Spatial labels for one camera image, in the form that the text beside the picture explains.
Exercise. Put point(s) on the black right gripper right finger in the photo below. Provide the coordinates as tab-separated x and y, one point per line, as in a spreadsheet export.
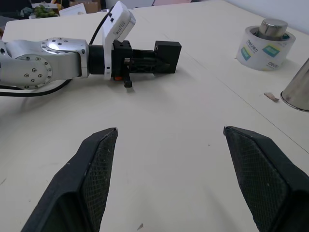
270	178

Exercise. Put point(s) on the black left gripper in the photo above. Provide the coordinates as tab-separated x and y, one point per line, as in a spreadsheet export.
122	52

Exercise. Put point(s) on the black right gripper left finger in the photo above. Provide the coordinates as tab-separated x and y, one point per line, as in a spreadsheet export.
72	183

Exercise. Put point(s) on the small black box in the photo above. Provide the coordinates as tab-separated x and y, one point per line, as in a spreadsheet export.
172	52

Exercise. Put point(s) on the brown cardboard box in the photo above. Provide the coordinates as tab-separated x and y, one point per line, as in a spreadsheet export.
87	5

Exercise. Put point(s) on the small brown paper scrap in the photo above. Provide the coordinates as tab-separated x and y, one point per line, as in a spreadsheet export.
271	96

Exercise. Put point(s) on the white paper sheet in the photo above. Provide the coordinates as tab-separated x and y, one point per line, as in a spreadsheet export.
72	10

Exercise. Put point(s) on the stainless steel cup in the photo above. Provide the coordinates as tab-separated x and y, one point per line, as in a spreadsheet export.
298	89

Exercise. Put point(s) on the white printed tape roll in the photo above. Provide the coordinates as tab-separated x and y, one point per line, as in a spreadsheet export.
256	54

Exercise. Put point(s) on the green fruit bunch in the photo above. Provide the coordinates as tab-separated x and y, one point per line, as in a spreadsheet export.
43	10

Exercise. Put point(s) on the shiny metal cylinder weight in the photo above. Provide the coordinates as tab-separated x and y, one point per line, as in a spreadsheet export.
272	27

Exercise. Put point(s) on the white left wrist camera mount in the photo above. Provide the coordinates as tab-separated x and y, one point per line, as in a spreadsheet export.
119	20

